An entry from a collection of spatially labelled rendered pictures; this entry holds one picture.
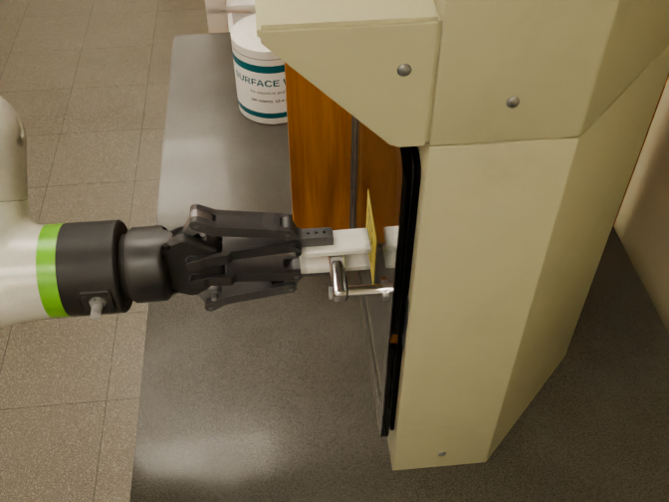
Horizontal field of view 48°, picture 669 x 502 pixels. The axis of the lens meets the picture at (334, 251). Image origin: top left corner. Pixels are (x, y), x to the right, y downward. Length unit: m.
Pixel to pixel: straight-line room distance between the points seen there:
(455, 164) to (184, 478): 0.52
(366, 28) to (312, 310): 0.62
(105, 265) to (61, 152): 2.27
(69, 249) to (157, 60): 2.70
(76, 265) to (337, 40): 0.36
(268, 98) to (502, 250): 0.77
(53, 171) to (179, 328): 1.91
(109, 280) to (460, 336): 0.33
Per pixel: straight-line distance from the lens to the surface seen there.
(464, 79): 0.52
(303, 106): 0.96
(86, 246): 0.74
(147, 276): 0.73
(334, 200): 1.07
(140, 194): 2.72
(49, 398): 2.22
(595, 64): 0.54
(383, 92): 0.51
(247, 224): 0.72
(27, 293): 0.75
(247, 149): 1.31
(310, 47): 0.49
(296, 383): 0.97
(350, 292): 0.72
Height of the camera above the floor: 1.74
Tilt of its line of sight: 46 degrees down
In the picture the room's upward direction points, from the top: straight up
